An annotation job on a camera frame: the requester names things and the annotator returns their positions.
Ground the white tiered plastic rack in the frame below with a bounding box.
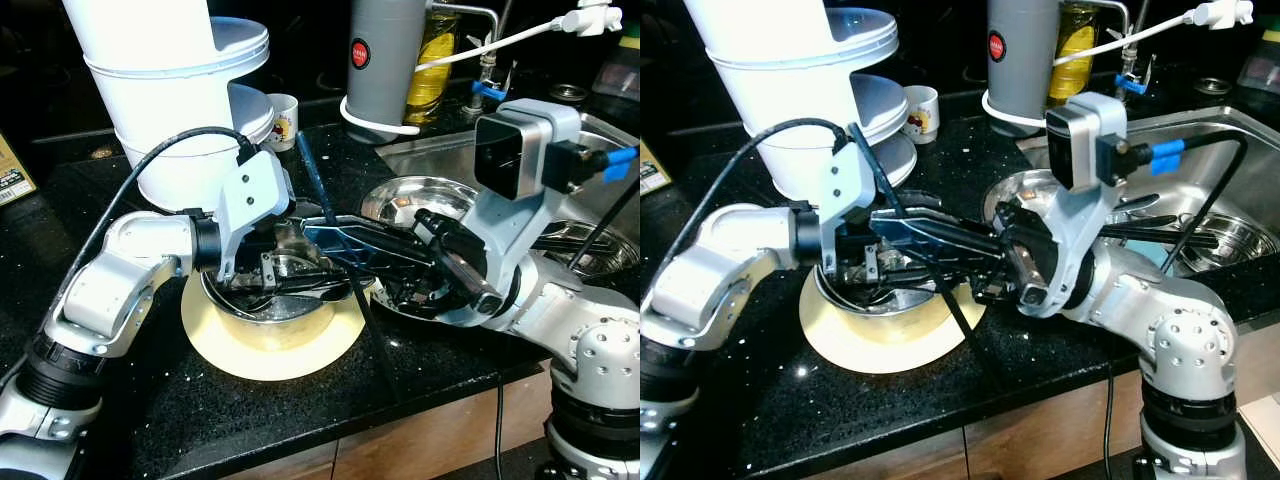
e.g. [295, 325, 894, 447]
[683, 0, 916, 206]
[62, 0, 277, 214]

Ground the small printed white cup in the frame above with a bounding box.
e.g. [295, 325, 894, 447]
[902, 85, 941, 146]
[262, 93, 300, 153]

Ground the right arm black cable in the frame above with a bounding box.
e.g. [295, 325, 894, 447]
[1100, 132, 1251, 480]
[495, 140, 641, 480]

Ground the clear plastic container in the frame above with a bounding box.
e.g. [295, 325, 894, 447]
[1238, 50, 1280, 98]
[610, 45, 641, 96]

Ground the round pale plate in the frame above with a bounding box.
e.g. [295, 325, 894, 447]
[1135, 238, 1181, 269]

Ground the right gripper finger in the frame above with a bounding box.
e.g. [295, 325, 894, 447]
[430, 248, 501, 313]
[1012, 240, 1049, 309]
[972, 275, 1021, 306]
[385, 280, 466, 319]

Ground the long black stick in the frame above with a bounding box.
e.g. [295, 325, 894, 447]
[848, 123, 1004, 391]
[293, 130, 401, 401]

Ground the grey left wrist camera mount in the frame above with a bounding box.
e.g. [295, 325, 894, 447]
[212, 147, 296, 285]
[818, 140, 879, 276]

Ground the yellow round plate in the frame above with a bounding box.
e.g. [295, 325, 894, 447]
[798, 265, 986, 376]
[180, 268, 367, 382]

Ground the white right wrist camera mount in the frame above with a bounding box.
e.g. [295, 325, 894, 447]
[1043, 92, 1131, 321]
[455, 97, 585, 311]

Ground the white head steel faucet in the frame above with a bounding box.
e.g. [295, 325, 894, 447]
[1052, 0, 1256, 101]
[413, 0, 624, 113]

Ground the stainless steel bowl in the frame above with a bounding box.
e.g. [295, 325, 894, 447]
[1165, 210, 1280, 279]
[357, 175, 483, 233]
[815, 250, 961, 319]
[198, 222, 353, 327]
[982, 168, 1086, 231]
[528, 215, 641, 283]

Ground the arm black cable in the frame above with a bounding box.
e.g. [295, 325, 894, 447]
[1100, 132, 1251, 480]
[495, 140, 641, 480]
[55, 126, 263, 311]
[655, 117, 846, 291]

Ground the yellow carton box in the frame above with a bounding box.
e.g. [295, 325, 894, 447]
[640, 140, 673, 196]
[0, 130, 39, 208]

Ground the stainless steel sink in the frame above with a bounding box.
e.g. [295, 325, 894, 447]
[375, 112, 641, 286]
[1015, 103, 1280, 281]

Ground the yellow oil bottle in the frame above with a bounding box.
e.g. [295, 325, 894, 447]
[405, 8, 463, 128]
[1048, 0, 1099, 106]

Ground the kitchen base cabinet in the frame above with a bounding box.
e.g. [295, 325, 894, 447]
[965, 320, 1280, 480]
[215, 365, 561, 480]

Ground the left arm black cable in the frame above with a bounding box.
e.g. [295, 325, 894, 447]
[55, 126, 263, 311]
[655, 117, 846, 291]

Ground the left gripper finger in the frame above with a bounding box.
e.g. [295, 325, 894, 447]
[318, 213, 416, 237]
[872, 222, 1006, 267]
[305, 228, 441, 273]
[880, 205, 946, 225]

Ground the thin black utensil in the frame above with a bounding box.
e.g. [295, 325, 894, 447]
[1100, 215, 1229, 251]
[535, 228, 626, 253]

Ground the grey cylinder canister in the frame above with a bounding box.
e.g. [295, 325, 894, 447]
[340, 0, 431, 138]
[980, 0, 1063, 129]

